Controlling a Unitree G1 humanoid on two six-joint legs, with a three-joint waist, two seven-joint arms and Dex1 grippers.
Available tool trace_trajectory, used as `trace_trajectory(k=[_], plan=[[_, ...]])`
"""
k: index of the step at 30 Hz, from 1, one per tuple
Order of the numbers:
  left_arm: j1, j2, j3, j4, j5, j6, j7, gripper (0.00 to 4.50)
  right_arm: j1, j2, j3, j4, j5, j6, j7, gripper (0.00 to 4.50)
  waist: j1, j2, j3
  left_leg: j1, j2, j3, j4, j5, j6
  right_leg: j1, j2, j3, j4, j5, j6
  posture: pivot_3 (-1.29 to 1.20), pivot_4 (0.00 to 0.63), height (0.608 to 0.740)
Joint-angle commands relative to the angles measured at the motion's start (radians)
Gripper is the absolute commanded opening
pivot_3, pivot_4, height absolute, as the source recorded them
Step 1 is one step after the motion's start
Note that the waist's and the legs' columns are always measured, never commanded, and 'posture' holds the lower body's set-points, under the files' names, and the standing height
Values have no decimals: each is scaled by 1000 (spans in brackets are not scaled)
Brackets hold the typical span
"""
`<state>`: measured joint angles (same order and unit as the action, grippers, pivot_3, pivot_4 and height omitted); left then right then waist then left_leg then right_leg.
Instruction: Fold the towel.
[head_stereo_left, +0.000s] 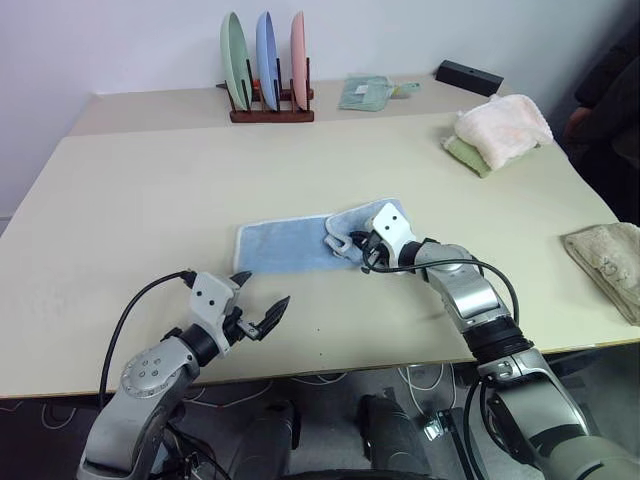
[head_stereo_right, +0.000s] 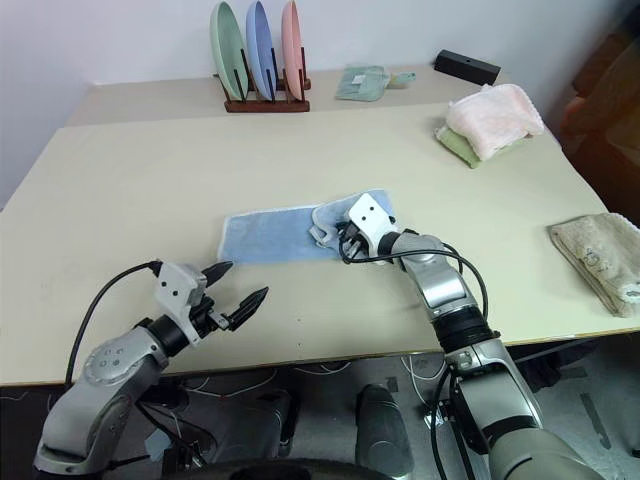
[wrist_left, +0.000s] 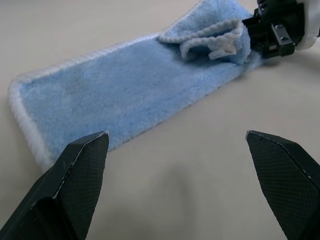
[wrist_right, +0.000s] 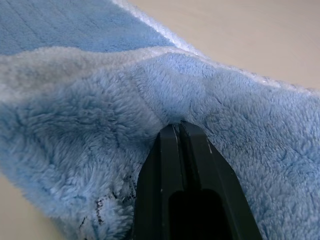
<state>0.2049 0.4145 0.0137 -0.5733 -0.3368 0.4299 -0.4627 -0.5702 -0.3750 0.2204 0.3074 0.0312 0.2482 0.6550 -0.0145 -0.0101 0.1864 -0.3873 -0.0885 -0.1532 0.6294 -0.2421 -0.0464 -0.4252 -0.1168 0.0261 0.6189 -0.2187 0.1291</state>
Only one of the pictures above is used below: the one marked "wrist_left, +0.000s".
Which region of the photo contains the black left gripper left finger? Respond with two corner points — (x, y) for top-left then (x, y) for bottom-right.
(0, 130), (111, 240)

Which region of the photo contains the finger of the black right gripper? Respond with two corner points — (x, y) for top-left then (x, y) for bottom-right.
(249, 39), (270, 60)
(241, 16), (266, 44)

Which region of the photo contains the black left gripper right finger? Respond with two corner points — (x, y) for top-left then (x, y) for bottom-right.
(245, 129), (320, 240)

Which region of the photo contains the light blue fluffy towel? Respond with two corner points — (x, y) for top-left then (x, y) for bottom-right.
(8, 0), (266, 173)

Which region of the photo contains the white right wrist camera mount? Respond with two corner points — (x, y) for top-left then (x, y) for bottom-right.
(298, 0), (320, 50)

